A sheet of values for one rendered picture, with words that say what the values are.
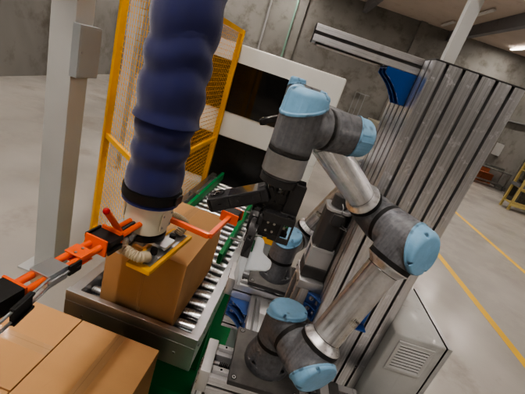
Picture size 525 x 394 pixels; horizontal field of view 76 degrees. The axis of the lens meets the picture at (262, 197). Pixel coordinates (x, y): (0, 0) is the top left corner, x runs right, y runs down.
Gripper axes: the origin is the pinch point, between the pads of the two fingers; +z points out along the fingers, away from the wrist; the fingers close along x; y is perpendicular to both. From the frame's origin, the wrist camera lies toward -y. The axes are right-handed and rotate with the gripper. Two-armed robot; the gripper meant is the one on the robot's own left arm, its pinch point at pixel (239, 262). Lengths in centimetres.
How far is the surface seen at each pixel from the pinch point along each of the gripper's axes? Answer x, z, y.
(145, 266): 46, 43, -31
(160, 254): 55, 42, -29
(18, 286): 6, 29, -49
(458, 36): 335, -118, 149
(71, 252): 25, 30, -48
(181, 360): 66, 107, -10
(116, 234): 40, 30, -41
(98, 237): 34, 29, -45
